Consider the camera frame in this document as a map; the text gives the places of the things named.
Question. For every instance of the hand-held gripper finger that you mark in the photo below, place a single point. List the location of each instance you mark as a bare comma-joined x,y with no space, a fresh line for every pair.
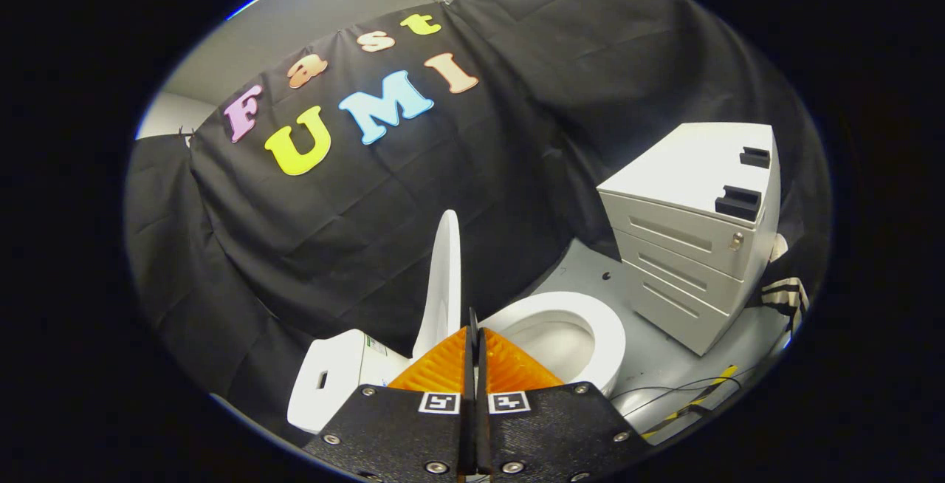
483,431
470,431

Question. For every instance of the white toilet lid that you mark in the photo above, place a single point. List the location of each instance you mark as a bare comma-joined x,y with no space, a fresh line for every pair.
443,276

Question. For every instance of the white ceramic toilet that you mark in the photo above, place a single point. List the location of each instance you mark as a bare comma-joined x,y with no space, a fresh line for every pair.
332,372

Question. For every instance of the yellow black floor tape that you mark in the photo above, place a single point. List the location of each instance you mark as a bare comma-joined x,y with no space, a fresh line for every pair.
690,408

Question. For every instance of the black backdrop cloth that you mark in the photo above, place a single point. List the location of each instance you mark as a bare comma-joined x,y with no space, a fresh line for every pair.
332,232

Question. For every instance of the silver cabinet lock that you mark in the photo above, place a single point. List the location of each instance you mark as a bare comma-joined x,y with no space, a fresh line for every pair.
736,241

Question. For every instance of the white drawer cabinet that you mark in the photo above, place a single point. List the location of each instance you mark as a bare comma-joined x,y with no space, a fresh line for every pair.
679,165

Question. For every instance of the striped black white cloth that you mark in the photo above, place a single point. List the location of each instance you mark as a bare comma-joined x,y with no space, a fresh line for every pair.
786,298

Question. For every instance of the black clip on cabinet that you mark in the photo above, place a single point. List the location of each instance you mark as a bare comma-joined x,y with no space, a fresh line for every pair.
738,204
755,157

